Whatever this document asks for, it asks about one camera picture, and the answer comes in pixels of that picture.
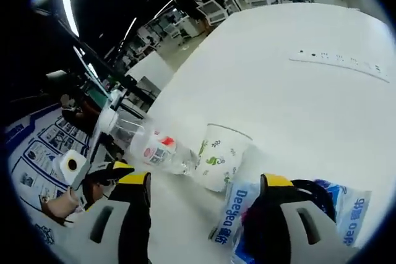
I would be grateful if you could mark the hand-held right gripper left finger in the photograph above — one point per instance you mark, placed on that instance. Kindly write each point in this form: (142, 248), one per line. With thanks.
(133, 214)

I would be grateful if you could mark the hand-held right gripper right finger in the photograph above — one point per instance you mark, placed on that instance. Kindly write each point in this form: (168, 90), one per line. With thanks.
(272, 214)

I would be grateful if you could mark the blue and white packet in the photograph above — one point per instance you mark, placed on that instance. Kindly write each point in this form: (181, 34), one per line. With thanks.
(232, 211)

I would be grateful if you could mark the clear plastic water bottle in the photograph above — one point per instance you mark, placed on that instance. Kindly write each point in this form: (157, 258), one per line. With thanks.
(154, 149)

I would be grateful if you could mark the person's left hand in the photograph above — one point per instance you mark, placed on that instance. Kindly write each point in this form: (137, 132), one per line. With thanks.
(96, 194)

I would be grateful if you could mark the white tissue roll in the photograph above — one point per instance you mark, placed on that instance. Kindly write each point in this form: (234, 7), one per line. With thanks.
(72, 165)

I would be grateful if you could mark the printed info poster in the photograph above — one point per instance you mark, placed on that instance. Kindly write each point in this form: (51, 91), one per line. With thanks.
(34, 155)

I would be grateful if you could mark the white table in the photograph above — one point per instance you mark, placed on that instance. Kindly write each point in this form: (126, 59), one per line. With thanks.
(278, 106)

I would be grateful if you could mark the small white desk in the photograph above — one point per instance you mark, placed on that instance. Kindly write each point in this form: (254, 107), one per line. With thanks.
(151, 66)

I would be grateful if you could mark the white power strip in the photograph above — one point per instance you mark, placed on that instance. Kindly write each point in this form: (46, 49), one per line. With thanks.
(340, 61)

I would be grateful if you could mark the ceiling light strip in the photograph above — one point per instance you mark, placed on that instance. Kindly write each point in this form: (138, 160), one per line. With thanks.
(69, 1)

